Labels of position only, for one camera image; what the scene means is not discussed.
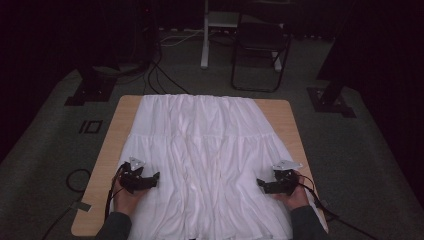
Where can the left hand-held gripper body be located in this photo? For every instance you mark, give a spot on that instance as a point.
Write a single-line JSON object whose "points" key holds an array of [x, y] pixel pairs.
{"points": [[131, 180]]}

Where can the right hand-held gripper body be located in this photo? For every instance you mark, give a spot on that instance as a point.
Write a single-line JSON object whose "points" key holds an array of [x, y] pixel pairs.
{"points": [[285, 181]]}

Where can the white skirt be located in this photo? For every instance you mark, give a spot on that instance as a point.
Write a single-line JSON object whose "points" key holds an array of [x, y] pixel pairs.
{"points": [[206, 150]]}

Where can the person's right hand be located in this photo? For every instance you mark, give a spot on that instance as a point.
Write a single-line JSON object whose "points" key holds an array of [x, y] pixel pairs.
{"points": [[295, 199]]}

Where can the person's left hand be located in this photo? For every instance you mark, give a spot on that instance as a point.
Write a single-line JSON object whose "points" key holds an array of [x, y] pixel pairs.
{"points": [[128, 201]]}

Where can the grey tape piece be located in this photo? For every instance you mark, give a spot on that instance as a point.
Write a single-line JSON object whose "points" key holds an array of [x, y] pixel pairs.
{"points": [[322, 203], [81, 206]]}

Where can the black slanted stand with base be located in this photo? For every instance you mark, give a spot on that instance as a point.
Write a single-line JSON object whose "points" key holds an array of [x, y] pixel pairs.
{"points": [[330, 101]]}

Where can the black stand with flat base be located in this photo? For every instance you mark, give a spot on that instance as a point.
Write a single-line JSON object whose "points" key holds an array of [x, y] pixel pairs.
{"points": [[91, 91]]}

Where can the black folding chair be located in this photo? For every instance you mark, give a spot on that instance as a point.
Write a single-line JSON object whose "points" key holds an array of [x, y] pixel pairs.
{"points": [[261, 40]]}

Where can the white desk frame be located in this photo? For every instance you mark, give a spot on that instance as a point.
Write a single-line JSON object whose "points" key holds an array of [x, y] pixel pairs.
{"points": [[205, 40]]}

